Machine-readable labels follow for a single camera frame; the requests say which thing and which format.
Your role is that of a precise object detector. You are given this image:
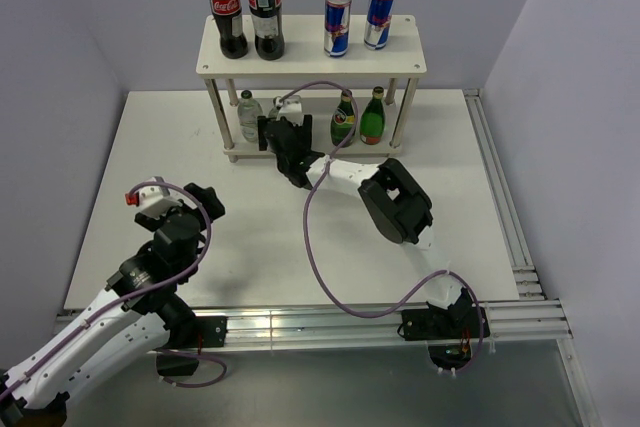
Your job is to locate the clear glass soda bottle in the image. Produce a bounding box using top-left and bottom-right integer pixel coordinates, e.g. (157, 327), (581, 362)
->
(267, 96), (284, 120)

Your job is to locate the clear Chang soda bottle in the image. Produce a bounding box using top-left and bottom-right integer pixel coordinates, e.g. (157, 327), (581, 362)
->
(237, 90), (263, 143)

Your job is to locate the green bottle colourful label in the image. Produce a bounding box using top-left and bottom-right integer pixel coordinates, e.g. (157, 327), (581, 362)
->
(330, 90), (356, 147)

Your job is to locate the green bottle gold cap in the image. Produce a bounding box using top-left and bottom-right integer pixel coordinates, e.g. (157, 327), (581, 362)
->
(360, 86), (386, 145)

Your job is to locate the Red Bull can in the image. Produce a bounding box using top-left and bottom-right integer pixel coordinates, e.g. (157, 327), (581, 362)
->
(324, 0), (352, 57)
(364, 0), (394, 50)

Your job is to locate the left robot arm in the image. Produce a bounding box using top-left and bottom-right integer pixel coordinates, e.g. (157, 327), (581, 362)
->
(1, 177), (225, 426)

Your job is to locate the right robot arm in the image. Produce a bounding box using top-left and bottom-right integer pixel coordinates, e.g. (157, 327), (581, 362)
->
(258, 115), (485, 340)

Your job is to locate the white two-tier shelf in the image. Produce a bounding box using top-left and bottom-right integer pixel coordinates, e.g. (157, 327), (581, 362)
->
(196, 14), (427, 162)

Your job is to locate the Coca-Cola glass bottle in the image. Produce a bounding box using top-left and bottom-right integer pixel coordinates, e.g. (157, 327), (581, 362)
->
(209, 0), (248, 59)

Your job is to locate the dark cola bottle red label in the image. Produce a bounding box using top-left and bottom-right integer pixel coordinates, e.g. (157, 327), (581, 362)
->
(248, 0), (285, 61)

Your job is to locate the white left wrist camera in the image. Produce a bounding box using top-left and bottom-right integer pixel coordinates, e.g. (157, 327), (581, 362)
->
(125, 177), (181, 220)

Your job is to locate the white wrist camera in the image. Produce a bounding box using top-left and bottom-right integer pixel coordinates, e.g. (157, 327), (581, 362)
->
(274, 95), (304, 125)
(125, 177), (181, 220)

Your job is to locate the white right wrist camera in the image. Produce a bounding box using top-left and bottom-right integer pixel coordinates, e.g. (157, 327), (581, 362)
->
(274, 95), (304, 125)

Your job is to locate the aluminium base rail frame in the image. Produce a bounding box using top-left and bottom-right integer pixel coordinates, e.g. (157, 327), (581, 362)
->
(29, 88), (601, 427)

